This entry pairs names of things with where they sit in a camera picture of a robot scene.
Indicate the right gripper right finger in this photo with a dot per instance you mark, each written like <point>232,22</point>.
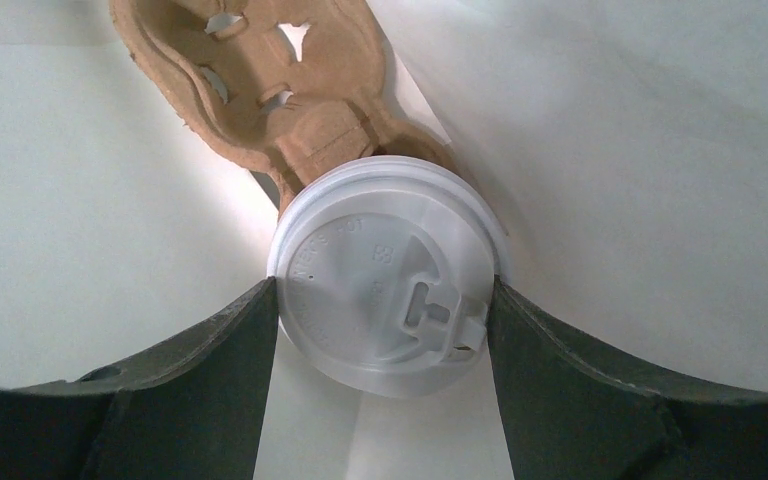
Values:
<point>575,407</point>

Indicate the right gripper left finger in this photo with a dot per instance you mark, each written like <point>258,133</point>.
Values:
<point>189,407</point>

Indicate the white cup lid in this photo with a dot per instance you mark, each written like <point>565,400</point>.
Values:
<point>385,269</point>

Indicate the light blue paper bag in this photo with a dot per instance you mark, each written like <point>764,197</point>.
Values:
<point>622,145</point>

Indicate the brown pulp cup carrier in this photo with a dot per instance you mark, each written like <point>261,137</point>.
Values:
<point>290,89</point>

